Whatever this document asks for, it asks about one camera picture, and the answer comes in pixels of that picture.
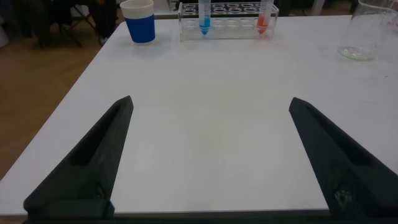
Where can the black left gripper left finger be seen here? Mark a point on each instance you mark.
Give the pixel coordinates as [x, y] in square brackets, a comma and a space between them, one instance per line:
[87, 161]

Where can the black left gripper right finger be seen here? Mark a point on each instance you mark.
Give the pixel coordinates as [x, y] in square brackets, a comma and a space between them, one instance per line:
[342, 168]

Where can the test tube with blue pigment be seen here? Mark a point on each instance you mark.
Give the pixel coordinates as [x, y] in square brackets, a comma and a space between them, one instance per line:
[204, 21]

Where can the clear glass beaker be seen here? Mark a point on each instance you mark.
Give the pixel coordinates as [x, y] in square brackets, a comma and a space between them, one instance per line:
[370, 31]

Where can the test tube with red pigment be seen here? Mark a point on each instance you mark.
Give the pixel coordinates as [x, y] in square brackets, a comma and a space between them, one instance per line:
[262, 21]

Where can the clear acrylic test tube rack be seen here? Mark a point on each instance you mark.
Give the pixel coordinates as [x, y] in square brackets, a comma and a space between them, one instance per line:
[231, 31]

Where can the black folding chair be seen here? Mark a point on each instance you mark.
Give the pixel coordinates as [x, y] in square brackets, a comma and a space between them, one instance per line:
[66, 28]

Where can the blue paper cup white rim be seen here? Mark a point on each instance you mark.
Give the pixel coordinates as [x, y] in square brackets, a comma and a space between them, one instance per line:
[141, 29]

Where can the person in white t-shirt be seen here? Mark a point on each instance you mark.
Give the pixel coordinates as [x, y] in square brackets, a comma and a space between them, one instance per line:
[105, 18]

